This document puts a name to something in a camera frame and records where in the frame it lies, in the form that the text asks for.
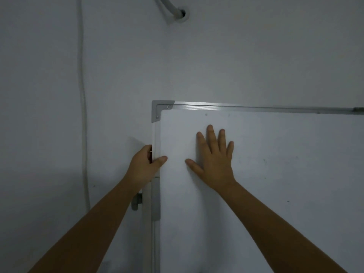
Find person's left hand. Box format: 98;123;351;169
125;144;168;190

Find person's right hand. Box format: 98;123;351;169
185;124;236;191

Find white framed whiteboard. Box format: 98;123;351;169
142;100;364;273

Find person's left forearm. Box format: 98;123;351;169
28;179;142;273

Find person's right forearm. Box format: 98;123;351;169
220;181;349;273

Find grey pipe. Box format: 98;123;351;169
155;0;190;25

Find white wall cable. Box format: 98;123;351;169
76;0;91;213

